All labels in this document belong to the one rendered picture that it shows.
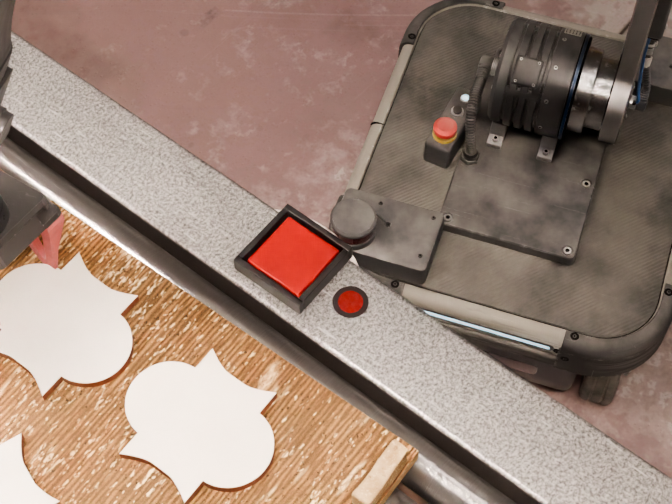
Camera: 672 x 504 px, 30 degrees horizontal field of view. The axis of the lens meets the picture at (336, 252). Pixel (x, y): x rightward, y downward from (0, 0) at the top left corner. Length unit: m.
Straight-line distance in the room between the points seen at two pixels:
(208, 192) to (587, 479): 0.43
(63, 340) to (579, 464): 0.44
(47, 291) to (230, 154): 1.25
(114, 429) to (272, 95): 1.42
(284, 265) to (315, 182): 1.17
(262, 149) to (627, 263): 0.74
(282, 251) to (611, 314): 0.88
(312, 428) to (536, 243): 0.95
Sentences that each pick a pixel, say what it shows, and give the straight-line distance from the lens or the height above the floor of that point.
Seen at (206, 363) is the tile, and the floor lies 0.95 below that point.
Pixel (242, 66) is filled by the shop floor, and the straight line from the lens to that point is 2.45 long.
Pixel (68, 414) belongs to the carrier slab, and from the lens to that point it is 1.07.
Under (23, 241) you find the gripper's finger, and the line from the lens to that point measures 1.04.
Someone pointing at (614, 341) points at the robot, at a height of 0.24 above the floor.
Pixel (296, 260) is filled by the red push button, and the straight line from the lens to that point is 1.12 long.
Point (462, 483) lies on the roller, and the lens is 1.04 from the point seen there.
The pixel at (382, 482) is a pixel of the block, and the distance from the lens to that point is 0.99.
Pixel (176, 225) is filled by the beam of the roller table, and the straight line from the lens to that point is 1.16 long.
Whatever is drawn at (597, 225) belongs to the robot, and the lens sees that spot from 1.98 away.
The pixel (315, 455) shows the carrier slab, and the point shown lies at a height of 0.94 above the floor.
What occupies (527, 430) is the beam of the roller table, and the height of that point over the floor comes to 0.91.
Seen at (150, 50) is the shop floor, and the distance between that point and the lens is 2.49.
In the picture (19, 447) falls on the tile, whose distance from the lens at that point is 1.05.
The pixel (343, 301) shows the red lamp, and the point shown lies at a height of 0.92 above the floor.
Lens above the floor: 1.89
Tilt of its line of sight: 59 degrees down
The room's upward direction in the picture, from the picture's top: 1 degrees counter-clockwise
